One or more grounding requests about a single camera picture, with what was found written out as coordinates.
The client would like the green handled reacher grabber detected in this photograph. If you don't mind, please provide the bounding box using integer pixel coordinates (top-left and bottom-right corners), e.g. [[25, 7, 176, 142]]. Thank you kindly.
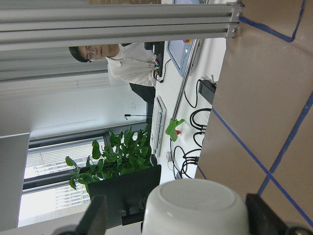
[[165, 39, 200, 141]]

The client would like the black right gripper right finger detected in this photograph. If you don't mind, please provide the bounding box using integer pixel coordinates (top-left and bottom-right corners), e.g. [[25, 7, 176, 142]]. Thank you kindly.
[[246, 193, 287, 235]]

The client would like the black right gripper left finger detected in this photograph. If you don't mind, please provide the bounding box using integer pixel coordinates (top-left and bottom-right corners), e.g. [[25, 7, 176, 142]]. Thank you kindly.
[[75, 195, 107, 235]]

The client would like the seated person white shirt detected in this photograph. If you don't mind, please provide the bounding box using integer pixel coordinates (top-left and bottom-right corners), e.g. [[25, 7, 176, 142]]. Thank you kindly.
[[68, 43, 162, 104]]

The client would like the black monitor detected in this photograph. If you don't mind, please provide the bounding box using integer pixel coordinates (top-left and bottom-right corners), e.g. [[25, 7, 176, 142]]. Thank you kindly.
[[88, 164, 161, 229]]

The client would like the pale green white cup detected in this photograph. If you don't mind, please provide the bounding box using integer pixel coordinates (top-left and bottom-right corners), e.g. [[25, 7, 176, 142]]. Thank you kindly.
[[142, 179, 250, 235]]

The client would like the black power adapter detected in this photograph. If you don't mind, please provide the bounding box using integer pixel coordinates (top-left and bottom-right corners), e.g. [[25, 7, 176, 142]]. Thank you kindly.
[[199, 80, 217, 105]]

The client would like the green potted plant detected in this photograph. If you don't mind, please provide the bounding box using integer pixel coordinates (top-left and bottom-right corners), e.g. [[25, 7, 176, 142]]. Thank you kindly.
[[66, 124, 152, 191]]

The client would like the white keyboard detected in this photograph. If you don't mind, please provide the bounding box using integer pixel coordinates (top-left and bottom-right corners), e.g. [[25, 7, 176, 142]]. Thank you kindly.
[[150, 95, 167, 158]]

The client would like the aluminium frame post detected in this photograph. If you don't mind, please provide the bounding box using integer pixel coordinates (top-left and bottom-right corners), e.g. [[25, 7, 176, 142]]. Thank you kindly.
[[0, 0, 244, 81]]

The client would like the teach pendant tablet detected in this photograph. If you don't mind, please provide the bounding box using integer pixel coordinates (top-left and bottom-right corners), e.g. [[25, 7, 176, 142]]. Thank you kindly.
[[167, 40, 194, 77]]

